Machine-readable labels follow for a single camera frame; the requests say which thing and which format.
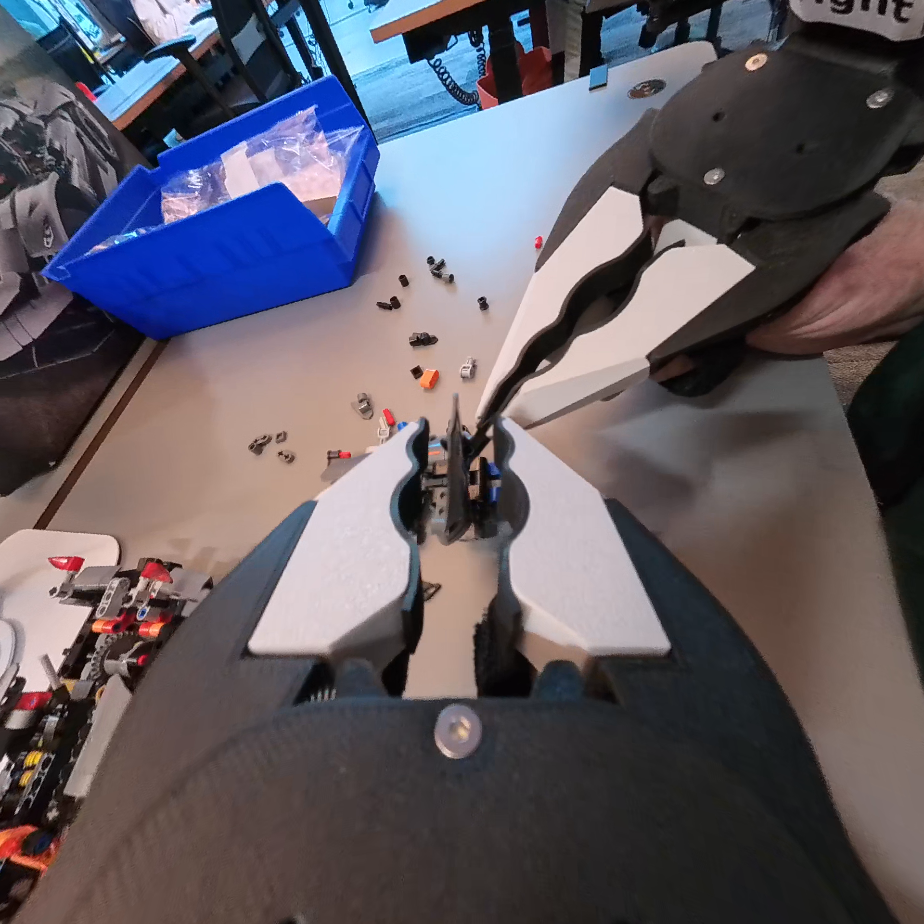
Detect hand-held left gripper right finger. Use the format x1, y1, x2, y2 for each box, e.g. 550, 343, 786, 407
494, 417, 672, 668

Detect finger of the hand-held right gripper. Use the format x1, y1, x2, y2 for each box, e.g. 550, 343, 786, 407
475, 186, 653, 430
507, 242, 757, 429

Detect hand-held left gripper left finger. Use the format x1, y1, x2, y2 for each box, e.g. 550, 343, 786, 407
247, 419, 429, 661

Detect grey lego assembly orange stripe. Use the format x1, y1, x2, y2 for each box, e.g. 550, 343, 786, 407
321, 415, 506, 600

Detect small black lego panel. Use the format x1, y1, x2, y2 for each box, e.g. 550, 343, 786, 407
442, 393, 481, 544

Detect lego car chassis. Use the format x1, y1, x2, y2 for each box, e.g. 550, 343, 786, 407
0, 554, 215, 899

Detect scattered small lego pieces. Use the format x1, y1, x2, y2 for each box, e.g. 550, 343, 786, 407
352, 234, 546, 445

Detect dark lego box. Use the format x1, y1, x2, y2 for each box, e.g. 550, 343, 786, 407
0, 11, 156, 498

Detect person's right hand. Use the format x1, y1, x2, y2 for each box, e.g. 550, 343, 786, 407
745, 197, 924, 357

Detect white stand base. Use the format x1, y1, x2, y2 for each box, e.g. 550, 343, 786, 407
0, 530, 120, 716

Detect clear plastic bags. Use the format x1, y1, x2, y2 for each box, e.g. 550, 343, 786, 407
94, 108, 365, 250

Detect blue plastic bin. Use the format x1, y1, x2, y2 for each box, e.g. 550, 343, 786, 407
42, 76, 381, 340

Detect black coiled cable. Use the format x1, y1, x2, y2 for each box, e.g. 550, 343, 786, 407
432, 36, 483, 109

